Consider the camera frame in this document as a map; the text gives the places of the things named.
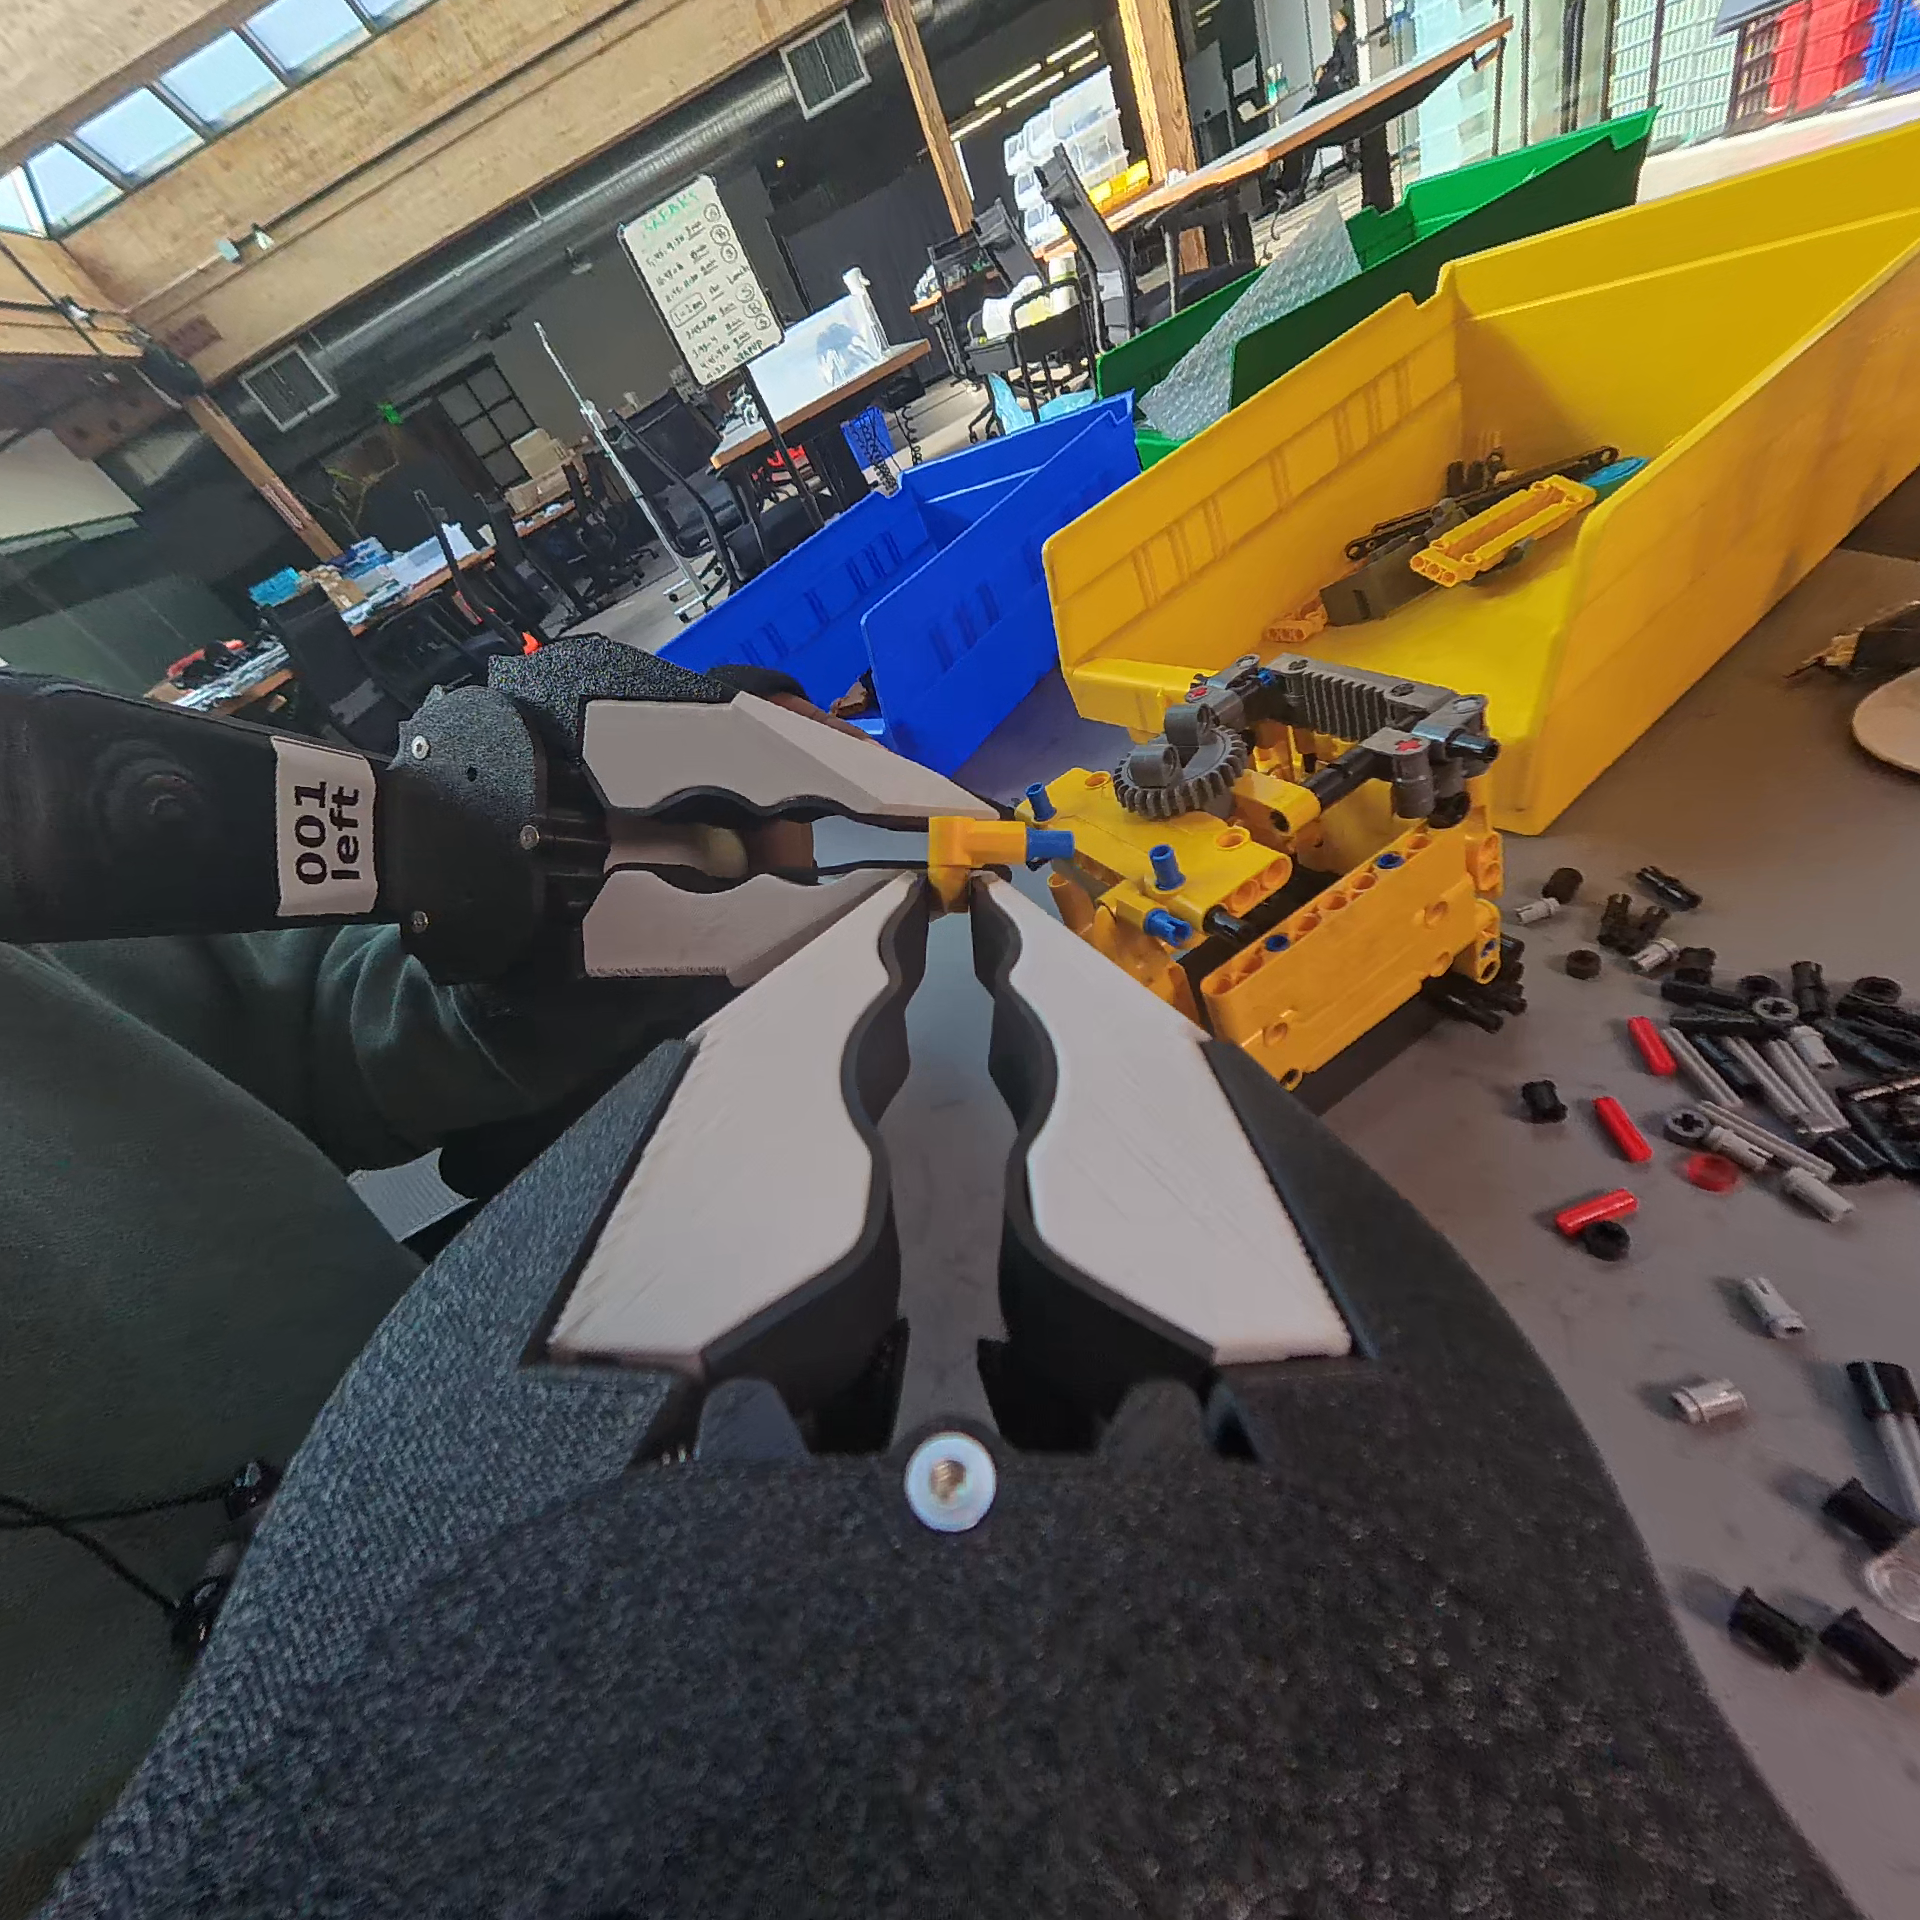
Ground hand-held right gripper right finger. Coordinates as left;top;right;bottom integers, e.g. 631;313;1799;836
967;872;1358;1457

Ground yellow lego connector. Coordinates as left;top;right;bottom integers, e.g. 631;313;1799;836
923;814;1029;921

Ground yellow lego vehicle model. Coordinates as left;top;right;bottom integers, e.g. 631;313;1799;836
1019;651;1530;1088

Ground green plastic bin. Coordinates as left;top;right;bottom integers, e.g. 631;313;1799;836
1095;107;1659;404

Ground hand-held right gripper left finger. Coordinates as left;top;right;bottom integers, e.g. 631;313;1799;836
547;872;935;1457

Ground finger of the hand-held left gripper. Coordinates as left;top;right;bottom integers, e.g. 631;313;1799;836
579;865;910;988
579;691;1023;830

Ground standing desk with clear box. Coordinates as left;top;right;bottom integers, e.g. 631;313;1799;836
712;294;935;467

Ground scattered small lego pieces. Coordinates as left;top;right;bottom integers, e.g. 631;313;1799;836
1517;862;1920;1697

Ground yellow plastic bin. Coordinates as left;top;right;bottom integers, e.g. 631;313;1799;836
1043;128;1920;839

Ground blue plastic bin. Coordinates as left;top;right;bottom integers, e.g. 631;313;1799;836
656;393;1144;782

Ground black office chair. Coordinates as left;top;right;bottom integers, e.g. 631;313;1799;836
1035;143;1144;355
609;392;753;594
921;202;1098;423

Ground grey ventilation duct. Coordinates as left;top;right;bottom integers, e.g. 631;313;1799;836
225;82;934;393

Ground red plastic crate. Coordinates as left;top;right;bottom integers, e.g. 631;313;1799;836
1739;0;1881;119

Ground person's left forearm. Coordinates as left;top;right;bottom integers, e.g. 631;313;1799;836
46;921;602;1180

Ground white notice board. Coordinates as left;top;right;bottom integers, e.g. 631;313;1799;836
617;171;786;388

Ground wooden support post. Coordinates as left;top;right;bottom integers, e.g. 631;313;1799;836
1119;0;1193;184
885;0;976;233

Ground long wooden top desk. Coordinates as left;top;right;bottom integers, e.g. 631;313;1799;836
1112;18;1513;214

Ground green storage bin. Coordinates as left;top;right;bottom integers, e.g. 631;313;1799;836
1136;195;1365;443

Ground yellow lego frame beam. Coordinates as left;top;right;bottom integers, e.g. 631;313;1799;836
1410;476;1601;587

